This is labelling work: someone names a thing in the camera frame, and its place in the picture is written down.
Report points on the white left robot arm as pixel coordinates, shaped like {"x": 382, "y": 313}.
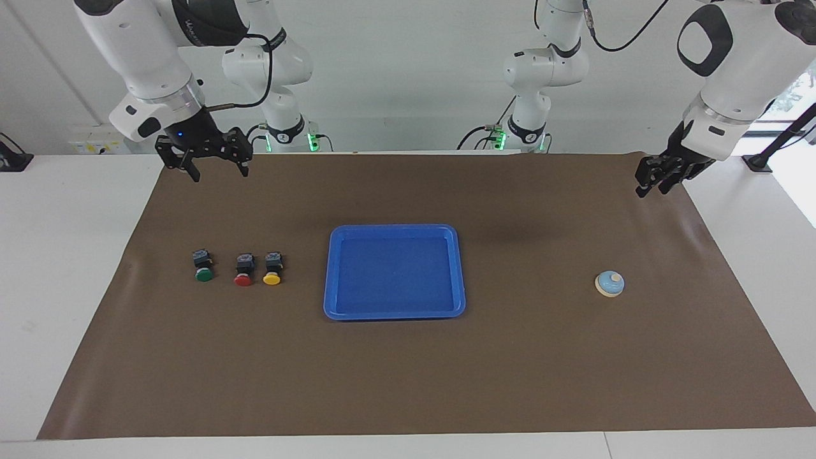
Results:
{"x": 739, "y": 70}

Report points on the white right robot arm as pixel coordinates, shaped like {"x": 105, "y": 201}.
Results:
{"x": 140, "y": 51}

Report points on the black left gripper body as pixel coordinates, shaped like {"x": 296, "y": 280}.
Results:
{"x": 679, "y": 162}

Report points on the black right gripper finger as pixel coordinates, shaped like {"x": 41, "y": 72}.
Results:
{"x": 191, "y": 167}
{"x": 243, "y": 166}

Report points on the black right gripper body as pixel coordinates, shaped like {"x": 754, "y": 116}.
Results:
{"x": 197, "y": 137}

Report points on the green push button switch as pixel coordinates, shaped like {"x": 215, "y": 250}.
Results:
{"x": 203, "y": 275}

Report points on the white wall power socket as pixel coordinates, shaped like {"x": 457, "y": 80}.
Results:
{"x": 95, "y": 145}

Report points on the blue plastic tray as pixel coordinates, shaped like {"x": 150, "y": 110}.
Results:
{"x": 395, "y": 274}

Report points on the yellow push button switch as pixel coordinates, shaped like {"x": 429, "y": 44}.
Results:
{"x": 272, "y": 278}

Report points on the black stand with foot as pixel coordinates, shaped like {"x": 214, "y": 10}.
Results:
{"x": 758, "y": 162}

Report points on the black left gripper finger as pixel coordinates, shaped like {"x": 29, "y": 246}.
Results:
{"x": 642, "y": 186}
{"x": 666, "y": 186}

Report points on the brown table mat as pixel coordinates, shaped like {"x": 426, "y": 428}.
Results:
{"x": 446, "y": 382}

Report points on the blue desk bell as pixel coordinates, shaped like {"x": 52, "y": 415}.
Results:
{"x": 610, "y": 285}

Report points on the red push button switch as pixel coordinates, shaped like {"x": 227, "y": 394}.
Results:
{"x": 243, "y": 279}

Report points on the black table clamp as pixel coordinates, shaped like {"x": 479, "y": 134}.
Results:
{"x": 13, "y": 160}

